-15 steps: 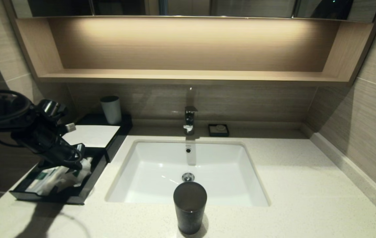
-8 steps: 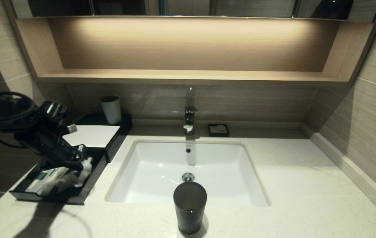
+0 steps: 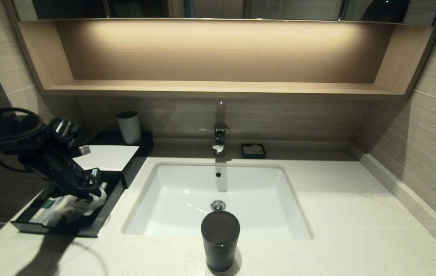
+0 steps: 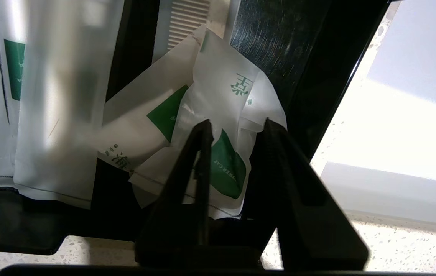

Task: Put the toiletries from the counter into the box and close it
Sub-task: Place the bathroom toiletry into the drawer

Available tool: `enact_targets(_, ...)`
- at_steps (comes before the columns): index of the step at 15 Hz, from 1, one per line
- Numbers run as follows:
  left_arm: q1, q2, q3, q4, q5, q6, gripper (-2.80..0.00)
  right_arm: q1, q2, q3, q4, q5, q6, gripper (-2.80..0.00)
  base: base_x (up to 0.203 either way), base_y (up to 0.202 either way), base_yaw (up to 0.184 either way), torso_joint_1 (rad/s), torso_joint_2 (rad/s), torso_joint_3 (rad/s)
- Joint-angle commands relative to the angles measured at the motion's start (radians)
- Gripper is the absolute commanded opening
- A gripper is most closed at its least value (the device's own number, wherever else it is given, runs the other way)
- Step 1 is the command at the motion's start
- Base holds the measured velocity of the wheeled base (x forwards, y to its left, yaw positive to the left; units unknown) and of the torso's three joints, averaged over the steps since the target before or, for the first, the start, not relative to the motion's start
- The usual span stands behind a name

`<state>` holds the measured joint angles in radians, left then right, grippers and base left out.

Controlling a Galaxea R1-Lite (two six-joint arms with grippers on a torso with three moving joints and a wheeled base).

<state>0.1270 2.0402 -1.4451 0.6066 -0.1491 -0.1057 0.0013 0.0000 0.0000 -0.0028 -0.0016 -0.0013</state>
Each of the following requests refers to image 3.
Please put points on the chrome sink drain plug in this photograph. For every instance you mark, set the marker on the chrome sink drain plug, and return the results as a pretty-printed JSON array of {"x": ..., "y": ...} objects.
[{"x": 218, "y": 205}]

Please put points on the white card panel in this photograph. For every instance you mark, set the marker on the white card panel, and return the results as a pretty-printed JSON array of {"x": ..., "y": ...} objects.
[{"x": 114, "y": 157}]

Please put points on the black soap dish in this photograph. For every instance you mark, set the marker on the black soap dish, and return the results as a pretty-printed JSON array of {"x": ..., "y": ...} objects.
[{"x": 245, "y": 155}]

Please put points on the round beige soap bar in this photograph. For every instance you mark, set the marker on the round beige soap bar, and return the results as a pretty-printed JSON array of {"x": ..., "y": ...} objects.
[{"x": 256, "y": 148}]

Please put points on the white sachet green label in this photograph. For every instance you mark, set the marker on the white sachet green label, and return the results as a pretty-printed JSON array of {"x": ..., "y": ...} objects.
[{"x": 91, "y": 205}]

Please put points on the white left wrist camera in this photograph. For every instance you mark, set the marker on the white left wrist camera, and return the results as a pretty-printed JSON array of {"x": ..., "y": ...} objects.
[{"x": 84, "y": 150}]

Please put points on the white ceramic sink basin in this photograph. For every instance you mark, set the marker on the white ceramic sink basin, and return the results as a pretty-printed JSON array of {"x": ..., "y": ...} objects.
[{"x": 256, "y": 207}]

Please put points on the pale grey cup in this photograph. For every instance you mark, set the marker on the pale grey cup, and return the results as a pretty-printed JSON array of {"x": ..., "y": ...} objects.
[{"x": 129, "y": 129}]

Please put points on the dark grey tumbler cup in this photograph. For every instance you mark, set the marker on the dark grey tumbler cup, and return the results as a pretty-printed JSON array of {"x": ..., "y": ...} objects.
[{"x": 220, "y": 245}]

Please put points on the wooden wall shelf niche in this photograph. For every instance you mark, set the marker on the wooden wall shelf niche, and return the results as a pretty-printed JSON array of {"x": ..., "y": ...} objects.
[{"x": 218, "y": 88}]

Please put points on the chrome basin faucet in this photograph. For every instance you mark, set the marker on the chrome basin faucet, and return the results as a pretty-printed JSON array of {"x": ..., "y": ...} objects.
[{"x": 219, "y": 138}]

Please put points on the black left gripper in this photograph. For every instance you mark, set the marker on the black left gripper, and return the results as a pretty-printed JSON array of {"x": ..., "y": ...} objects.
[{"x": 56, "y": 166}]

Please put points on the mirrored wall cabinet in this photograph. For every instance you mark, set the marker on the mirrored wall cabinet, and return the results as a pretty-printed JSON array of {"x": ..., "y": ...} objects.
[{"x": 290, "y": 8}]

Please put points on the black box drawer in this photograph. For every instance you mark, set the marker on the black box drawer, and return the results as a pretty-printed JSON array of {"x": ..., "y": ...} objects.
[{"x": 87, "y": 228}]

